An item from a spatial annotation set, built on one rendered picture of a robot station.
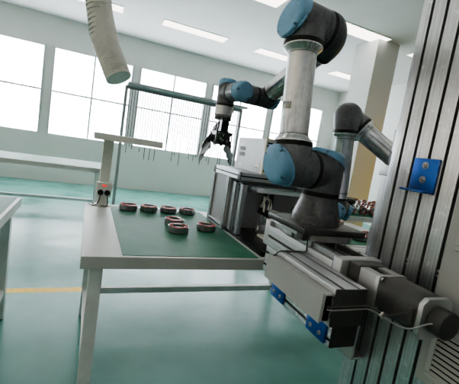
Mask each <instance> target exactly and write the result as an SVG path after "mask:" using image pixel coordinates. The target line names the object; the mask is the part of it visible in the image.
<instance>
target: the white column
mask: <svg viewBox="0 0 459 384"><path fill-rule="evenodd" d="M399 50H400V45H397V44H395V43H391V42H389V41H385V40H382V39H377V40H372V41H370V42H365V43H361V44H358V45H356V49H355V57H354V61H353V65H352V69H351V77H350V81H349V85H348V92H347V96H346V101H345V103H347V102H352V103H355V104H357V105H358V106H359V107H360V108H361V109H362V112H363V113H365V114H366V115H367V116H368V117H370V118H371V119H372V120H373V124H374V127H375V128H377V129H378V130H379V131H380V132H382V130H383V126H384V120H385V116H386V112H387V105H388V101H389V97H390V90H391V87H392V83H393V76H394V72H395V68H396V61H397V57H398V53H399ZM376 160H377V156H375V155H374V154H373V153H372V152H371V151H369V150H368V149H367V148H366V147H365V146H363V145H362V144H361V143H360V142H359V141H354V148H353V154H352V161H351V174H350V181H349V187H348V196H349V197H354V198H358V200H360V201H362V200H366V201H368V196H369V193H370V189H371V182H372V178H373V174H374V167H375V163H376ZM341 221H343V222H346V223H351V224H353V225H356V226H360V227H361V228H362V226H363V222H354V221H344V220H341Z"/></svg>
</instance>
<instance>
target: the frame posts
mask: <svg viewBox="0 0 459 384"><path fill-rule="evenodd" d="M239 189H240V192H239ZM247 189H248V184H243V183H241V187H239V181H234V184H233V193H232V198H231V204H230V208H229V217H228V223H227V228H228V229H233V226H234V230H233V233H234V234H239V235H240V231H241V226H242V218H243V213H244V208H245V203H246V194H247ZM238 198H239V202H238ZM237 202H238V206H237ZM236 208H237V211H236ZM235 217H236V220H235ZM234 221H235V225H234Z"/></svg>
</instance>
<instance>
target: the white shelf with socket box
mask: <svg viewBox="0 0 459 384"><path fill-rule="evenodd" d="M94 138H95V139H103V140H104V144H103V151H102V158H101V171H100V178H99V181H97V186H96V193H95V196H96V197H98V199H97V203H93V204H90V203H88V204H89V205H92V206H110V204H109V203H108V198H109V197H111V191H112V183H111V182H110V176H111V164H112V157H113V151H114V142H123V143H129V144H134V145H140V146H149V147H155V148H160V149H162V147H163V142H157V141H152V140H148V139H138V138H133V137H128V136H118V135H114V134H108V133H99V132H94Z"/></svg>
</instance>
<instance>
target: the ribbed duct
mask: <svg viewBox="0 0 459 384"><path fill-rule="evenodd" d="M85 7H86V11H87V21H88V30H89V36H90V40H91V43H92V46H93V47H94V50H95V53H96V56H97V57H98V61H99V63H100V66H101V69H102V72H103V73H104V77H105V79H106V82H107V83H108V84H111V85H118V84H121V83H124V82H126V81H127V80H129V79H130V77H131V74H130V70H129V68H128V65H127V62H126V60H125V58H124V55H123V52H122V49H121V47H120V41H119V39H118V35H117V29H116V26H115V22H114V15H113V9H112V8H113V7H112V1H111V0H85Z"/></svg>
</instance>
